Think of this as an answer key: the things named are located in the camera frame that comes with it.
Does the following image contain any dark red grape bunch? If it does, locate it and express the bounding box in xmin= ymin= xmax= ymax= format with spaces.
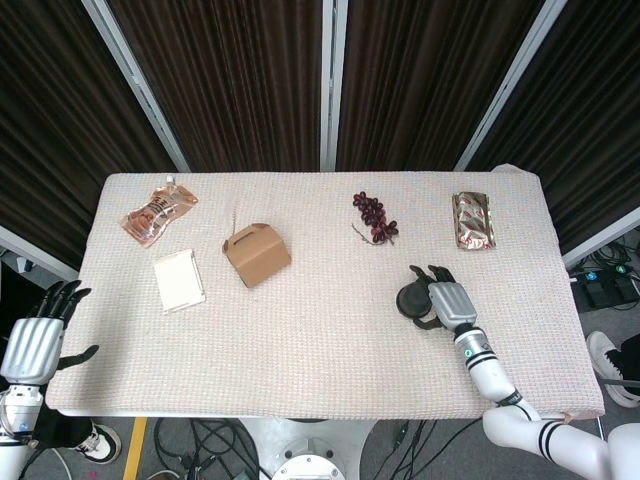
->
xmin=351 ymin=191 xmax=400 ymax=247

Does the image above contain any orange spout pouch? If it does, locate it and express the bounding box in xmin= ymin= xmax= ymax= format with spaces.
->
xmin=121 ymin=174 xmax=200 ymax=249

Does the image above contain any beige waffle weave tablecloth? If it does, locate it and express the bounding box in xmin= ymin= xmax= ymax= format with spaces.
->
xmin=44 ymin=164 xmax=606 ymax=420

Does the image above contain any black round object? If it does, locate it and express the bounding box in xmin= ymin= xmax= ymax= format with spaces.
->
xmin=395 ymin=280 xmax=436 ymax=321

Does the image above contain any brown cardboard gable box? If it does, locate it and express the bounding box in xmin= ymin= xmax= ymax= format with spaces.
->
xmin=222 ymin=222 xmax=292 ymax=290

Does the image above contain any gold foil snack packet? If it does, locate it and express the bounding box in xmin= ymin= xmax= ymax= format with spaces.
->
xmin=451 ymin=191 xmax=498 ymax=251

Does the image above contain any white sneaker with black laces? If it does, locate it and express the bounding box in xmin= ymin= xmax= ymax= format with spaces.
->
xmin=585 ymin=330 xmax=640 ymax=409

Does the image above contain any white partition frame rail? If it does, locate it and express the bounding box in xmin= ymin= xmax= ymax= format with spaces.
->
xmin=0 ymin=224 xmax=79 ymax=281
xmin=562 ymin=204 xmax=640 ymax=269

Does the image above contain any white partition frame post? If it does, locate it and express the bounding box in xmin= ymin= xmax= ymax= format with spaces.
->
xmin=319 ymin=0 xmax=349 ymax=171
xmin=82 ymin=0 xmax=191 ymax=174
xmin=453 ymin=0 xmax=569 ymax=171

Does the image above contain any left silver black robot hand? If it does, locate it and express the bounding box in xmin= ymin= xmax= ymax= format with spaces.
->
xmin=0 ymin=279 xmax=100 ymax=386

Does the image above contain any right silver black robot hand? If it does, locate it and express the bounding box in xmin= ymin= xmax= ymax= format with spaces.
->
xmin=408 ymin=263 xmax=479 ymax=334

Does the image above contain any black floor cable bundle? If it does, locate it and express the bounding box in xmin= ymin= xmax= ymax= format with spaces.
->
xmin=369 ymin=418 xmax=484 ymax=480
xmin=152 ymin=418 xmax=261 ymax=480

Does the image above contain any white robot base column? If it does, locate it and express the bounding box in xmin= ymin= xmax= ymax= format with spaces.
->
xmin=239 ymin=417 xmax=376 ymax=480

